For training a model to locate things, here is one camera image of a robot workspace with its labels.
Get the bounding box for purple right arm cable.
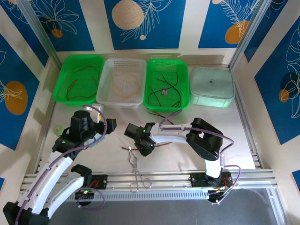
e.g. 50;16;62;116
159;109;268;205

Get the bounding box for aluminium frame post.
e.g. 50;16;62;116
17;0;60;69
227;0;270;71

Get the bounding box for aluminium side rail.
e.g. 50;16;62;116
231;67;266;170
35;58;58;175

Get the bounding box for green basket with barcode sticker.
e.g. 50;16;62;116
142;58;190;113

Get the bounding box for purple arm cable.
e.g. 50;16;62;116
159;109;268;205
14;105;108;225

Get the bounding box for plain green plastic basket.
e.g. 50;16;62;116
52;55;105;106

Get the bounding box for small green bottle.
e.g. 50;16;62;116
53;125;65;137

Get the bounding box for black cable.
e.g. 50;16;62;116
160;74;183;108
148;72;179;103

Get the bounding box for grey slotted cable duct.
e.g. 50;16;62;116
30;189;210;203

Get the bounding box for yellow cable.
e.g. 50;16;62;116
111;73;142;98

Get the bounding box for metal tongs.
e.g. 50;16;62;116
126;145;152;193

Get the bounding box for blue floral wall poster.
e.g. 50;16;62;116
254;16;300;146
0;0;50;68
197;0;258;49
0;32;41;151
291;170;300;188
23;0;95;53
243;0;289;63
104;0;188;51

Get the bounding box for aluminium front rail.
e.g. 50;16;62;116
20;168;279;207

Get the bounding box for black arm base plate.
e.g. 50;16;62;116
189;172;235;188
70;174;109;191

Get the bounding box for white plastic basket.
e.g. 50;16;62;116
96;58;147;110

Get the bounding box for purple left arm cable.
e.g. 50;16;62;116
14;105;108;225

